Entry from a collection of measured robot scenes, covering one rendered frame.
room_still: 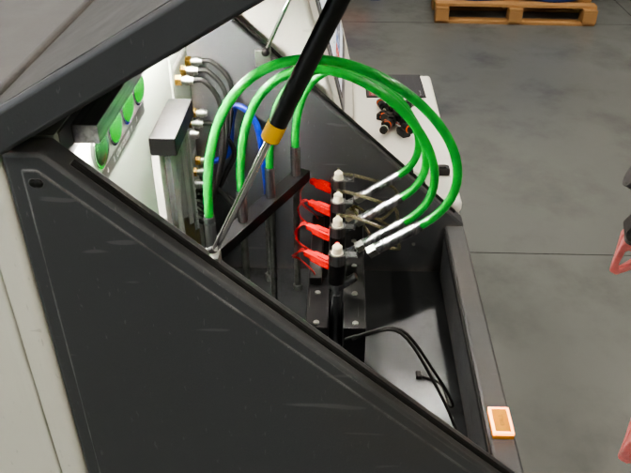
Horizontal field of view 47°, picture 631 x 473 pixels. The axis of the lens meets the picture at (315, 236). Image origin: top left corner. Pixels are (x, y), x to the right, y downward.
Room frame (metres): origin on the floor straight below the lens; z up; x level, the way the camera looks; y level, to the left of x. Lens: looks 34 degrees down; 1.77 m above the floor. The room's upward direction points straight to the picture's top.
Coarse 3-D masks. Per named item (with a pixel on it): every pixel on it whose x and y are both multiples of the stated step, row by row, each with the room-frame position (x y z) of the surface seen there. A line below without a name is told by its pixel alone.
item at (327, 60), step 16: (272, 64) 0.94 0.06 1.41; (288, 64) 0.94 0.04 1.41; (320, 64) 0.94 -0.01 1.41; (336, 64) 0.93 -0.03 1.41; (352, 64) 0.93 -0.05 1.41; (240, 80) 0.94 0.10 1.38; (384, 80) 0.93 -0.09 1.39; (416, 96) 0.93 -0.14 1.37; (224, 112) 0.94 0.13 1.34; (432, 112) 0.93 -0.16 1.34; (208, 144) 0.94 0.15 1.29; (448, 144) 0.93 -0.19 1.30; (208, 160) 0.94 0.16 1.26; (208, 176) 0.94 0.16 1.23; (208, 192) 0.94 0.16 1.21; (208, 208) 0.94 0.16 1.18; (448, 208) 0.93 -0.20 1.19
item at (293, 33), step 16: (272, 0) 1.30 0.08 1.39; (304, 0) 1.30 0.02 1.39; (240, 16) 1.30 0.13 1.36; (256, 16) 1.30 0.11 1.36; (272, 16) 1.30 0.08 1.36; (288, 16) 1.30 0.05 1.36; (304, 16) 1.29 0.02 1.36; (256, 32) 1.30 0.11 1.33; (288, 32) 1.30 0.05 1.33; (304, 32) 1.29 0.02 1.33; (288, 48) 1.30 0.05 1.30; (320, 80) 1.29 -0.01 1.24; (336, 96) 1.39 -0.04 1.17; (352, 96) 1.84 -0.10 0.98; (352, 112) 1.67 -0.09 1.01
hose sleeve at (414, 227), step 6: (414, 222) 0.93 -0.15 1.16; (402, 228) 0.94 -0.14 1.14; (408, 228) 0.93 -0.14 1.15; (414, 228) 0.93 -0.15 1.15; (420, 228) 0.93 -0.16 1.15; (396, 234) 0.93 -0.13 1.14; (402, 234) 0.93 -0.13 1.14; (408, 234) 0.93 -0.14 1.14; (414, 234) 0.93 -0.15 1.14; (384, 240) 0.93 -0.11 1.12; (390, 240) 0.93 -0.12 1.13; (396, 240) 0.93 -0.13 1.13; (402, 240) 0.93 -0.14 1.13; (378, 246) 0.93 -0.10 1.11; (384, 246) 0.93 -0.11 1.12; (390, 246) 0.93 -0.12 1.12
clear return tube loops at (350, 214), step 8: (360, 176) 1.21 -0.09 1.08; (344, 192) 1.13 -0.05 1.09; (352, 192) 1.14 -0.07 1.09; (376, 200) 1.14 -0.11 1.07; (352, 208) 1.19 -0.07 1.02; (360, 208) 1.20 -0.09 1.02; (392, 208) 1.13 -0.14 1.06; (344, 216) 1.05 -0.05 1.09; (352, 216) 1.06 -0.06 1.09; (384, 216) 1.20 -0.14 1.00; (376, 224) 1.06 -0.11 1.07; (384, 224) 1.17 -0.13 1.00; (368, 232) 1.12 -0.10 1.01; (392, 248) 1.07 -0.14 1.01; (400, 248) 1.06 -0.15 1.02
